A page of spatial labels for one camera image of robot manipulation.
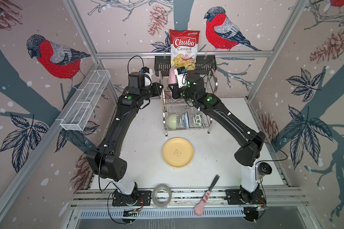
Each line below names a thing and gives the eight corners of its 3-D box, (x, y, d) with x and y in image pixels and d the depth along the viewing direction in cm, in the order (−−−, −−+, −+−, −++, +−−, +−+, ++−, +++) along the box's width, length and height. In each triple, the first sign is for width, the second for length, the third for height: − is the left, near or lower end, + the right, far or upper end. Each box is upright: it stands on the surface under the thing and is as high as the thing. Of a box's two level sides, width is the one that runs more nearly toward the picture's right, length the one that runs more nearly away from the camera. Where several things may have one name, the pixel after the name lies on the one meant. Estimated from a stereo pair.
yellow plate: (162, 168, 86) (161, 166, 84) (164, 139, 98) (163, 137, 96) (194, 168, 86) (194, 166, 84) (191, 139, 98) (192, 137, 96)
